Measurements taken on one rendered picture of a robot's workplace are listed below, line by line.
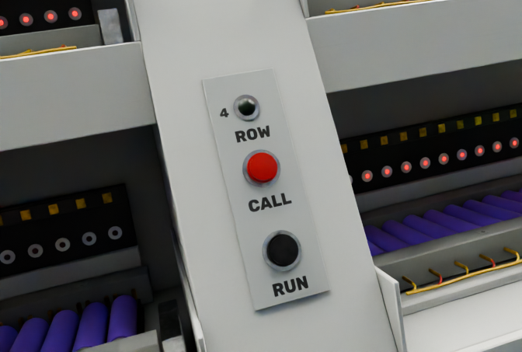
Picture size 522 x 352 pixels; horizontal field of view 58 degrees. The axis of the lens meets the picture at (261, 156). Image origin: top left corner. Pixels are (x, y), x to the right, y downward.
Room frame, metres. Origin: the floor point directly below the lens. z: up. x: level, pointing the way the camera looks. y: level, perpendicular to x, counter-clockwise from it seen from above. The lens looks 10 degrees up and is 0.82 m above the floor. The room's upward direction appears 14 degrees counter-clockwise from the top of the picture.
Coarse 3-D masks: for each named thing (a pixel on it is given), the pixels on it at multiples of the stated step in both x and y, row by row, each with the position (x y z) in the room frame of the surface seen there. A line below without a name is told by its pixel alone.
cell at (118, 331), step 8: (120, 296) 0.35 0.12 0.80; (128, 296) 0.35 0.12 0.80; (112, 304) 0.35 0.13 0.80; (120, 304) 0.34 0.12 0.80; (128, 304) 0.34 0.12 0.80; (136, 304) 0.35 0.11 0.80; (112, 312) 0.33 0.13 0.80; (120, 312) 0.32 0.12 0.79; (128, 312) 0.33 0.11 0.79; (136, 312) 0.34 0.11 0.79; (112, 320) 0.32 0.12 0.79; (120, 320) 0.31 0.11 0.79; (128, 320) 0.32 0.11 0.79; (136, 320) 0.33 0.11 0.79; (112, 328) 0.31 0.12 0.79; (120, 328) 0.30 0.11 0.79; (128, 328) 0.31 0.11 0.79; (136, 328) 0.32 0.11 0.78; (112, 336) 0.30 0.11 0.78; (120, 336) 0.30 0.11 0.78; (128, 336) 0.30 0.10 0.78
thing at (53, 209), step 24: (96, 192) 0.37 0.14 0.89; (120, 192) 0.38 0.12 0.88; (0, 216) 0.35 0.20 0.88; (24, 216) 0.36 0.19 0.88; (48, 216) 0.36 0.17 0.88; (72, 216) 0.37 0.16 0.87; (96, 216) 0.38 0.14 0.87; (120, 216) 0.38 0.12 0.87; (0, 240) 0.36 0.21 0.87; (24, 240) 0.37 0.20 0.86; (48, 240) 0.37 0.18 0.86; (72, 240) 0.38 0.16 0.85; (96, 240) 0.38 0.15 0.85; (120, 240) 0.39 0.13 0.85; (0, 264) 0.37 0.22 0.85; (24, 264) 0.37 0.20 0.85; (48, 264) 0.38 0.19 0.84
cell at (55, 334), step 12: (60, 312) 0.34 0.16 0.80; (72, 312) 0.34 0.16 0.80; (60, 324) 0.32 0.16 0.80; (72, 324) 0.33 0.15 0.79; (48, 336) 0.31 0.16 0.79; (60, 336) 0.31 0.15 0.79; (72, 336) 0.32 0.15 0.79; (48, 348) 0.29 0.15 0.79; (60, 348) 0.30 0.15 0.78; (72, 348) 0.32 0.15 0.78
